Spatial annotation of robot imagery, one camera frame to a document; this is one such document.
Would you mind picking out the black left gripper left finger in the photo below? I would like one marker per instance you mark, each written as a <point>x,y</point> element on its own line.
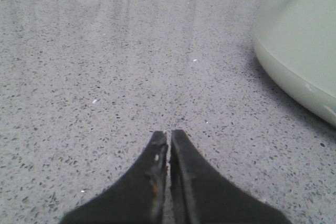
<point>137,197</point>

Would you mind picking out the pale green electric cooking pot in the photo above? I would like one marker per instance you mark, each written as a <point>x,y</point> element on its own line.
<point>294,41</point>

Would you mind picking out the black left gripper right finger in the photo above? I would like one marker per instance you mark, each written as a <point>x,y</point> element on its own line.
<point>202,195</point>

